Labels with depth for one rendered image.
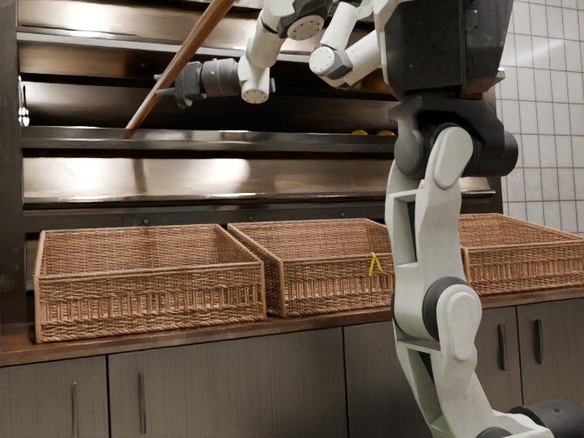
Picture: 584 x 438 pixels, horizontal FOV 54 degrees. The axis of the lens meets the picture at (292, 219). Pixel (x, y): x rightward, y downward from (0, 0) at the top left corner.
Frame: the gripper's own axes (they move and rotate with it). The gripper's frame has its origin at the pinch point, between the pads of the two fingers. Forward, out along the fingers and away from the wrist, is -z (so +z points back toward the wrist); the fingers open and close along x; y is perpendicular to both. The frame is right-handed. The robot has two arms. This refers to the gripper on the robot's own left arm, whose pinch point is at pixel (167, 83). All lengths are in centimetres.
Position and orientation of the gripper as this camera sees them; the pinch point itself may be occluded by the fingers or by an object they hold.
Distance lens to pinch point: 150.2
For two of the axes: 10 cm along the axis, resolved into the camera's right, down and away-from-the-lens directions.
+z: 9.8, -0.6, -2.0
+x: 0.5, 10.0, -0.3
